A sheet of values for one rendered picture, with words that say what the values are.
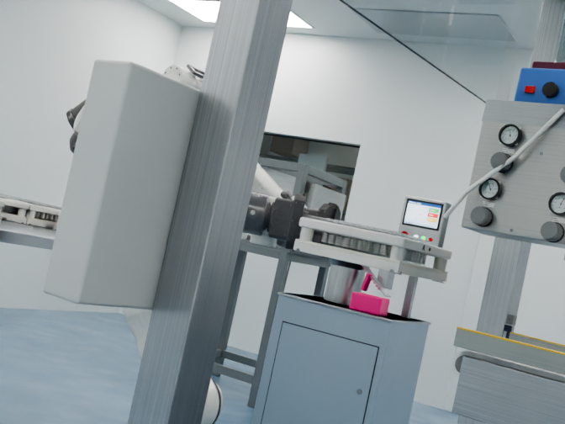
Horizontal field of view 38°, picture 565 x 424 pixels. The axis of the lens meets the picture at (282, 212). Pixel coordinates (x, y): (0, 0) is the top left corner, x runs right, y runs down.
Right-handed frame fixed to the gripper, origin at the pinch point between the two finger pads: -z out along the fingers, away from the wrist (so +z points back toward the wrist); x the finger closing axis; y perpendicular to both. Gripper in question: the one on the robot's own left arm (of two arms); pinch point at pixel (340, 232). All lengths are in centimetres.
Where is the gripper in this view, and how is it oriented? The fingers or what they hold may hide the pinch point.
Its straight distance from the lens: 186.1
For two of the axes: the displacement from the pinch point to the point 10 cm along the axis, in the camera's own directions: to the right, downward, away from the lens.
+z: -7.3, -1.1, 6.7
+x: -1.9, 9.8, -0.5
